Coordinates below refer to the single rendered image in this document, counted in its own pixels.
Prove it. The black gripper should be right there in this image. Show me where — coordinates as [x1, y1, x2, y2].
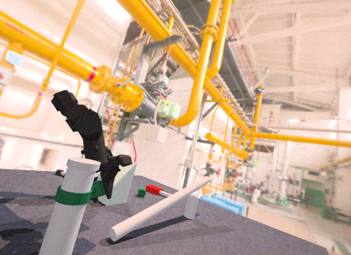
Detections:
[81, 143, 132, 199]

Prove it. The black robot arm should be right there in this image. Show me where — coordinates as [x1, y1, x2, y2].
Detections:
[51, 90, 105, 147]

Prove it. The green band with end cup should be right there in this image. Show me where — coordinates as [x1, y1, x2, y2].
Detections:
[55, 180, 106, 206]

